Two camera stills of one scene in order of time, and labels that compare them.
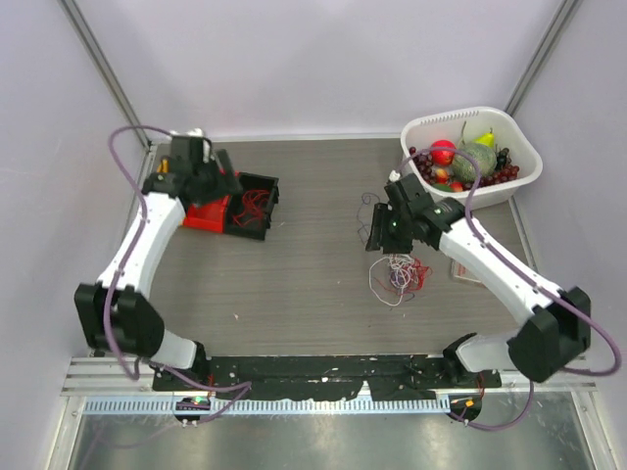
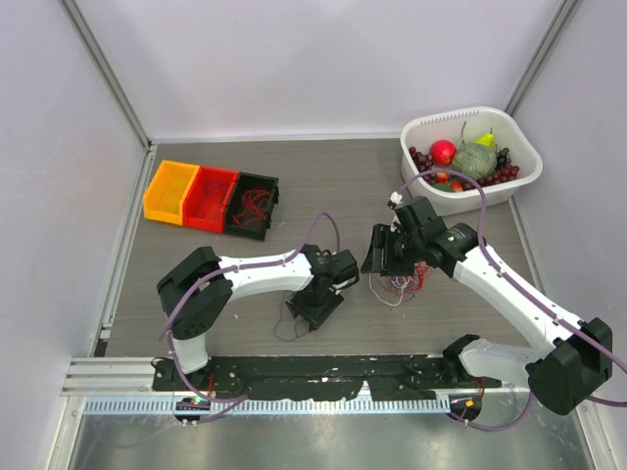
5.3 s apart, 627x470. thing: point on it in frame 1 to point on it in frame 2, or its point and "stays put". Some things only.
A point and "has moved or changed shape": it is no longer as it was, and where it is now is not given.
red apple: [443, 158] stays put
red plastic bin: [209, 216] stays put
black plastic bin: [249, 210] stays put
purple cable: [363, 232] has moved or changed shape
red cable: [253, 203] stays put
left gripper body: [215, 184] to [315, 308]
